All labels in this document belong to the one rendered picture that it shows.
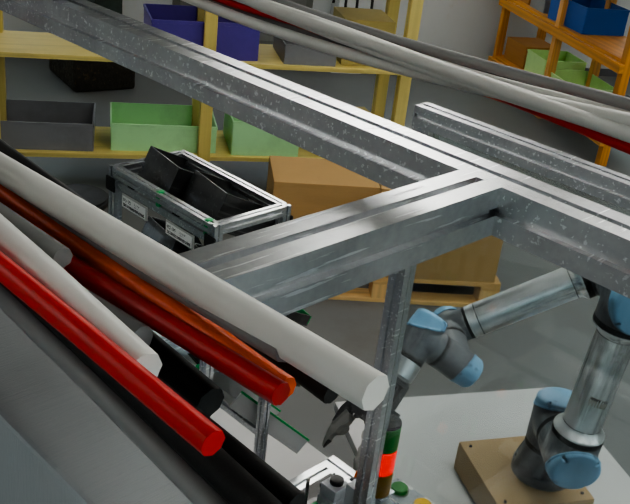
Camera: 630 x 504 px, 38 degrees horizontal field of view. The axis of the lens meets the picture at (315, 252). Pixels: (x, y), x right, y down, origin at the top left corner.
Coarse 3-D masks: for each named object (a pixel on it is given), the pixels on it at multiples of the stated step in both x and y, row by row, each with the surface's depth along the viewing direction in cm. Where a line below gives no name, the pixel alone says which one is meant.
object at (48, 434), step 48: (0, 336) 38; (0, 384) 35; (48, 384) 36; (0, 432) 34; (48, 432) 33; (96, 432) 33; (0, 480) 35; (48, 480) 32; (96, 480) 31; (144, 480) 31
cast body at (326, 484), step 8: (328, 480) 195; (336, 480) 194; (344, 480) 196; (320, 488) 195; (328, 488) 193; (336, 488) 193; (344, 488) 194; (320, 496) 195; (328, 496) 194; (336, 496) 192; (344, 496) 195
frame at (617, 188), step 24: (432, 120) 133; (456, 120) 129; (480, 144) 127; (504, 144) 124; (528, 144) 123; (528, 168) 122; (552, 168) 120; (576, 168) 117; (600, 168) 117; (600, 192) 116; (624, 192) 113
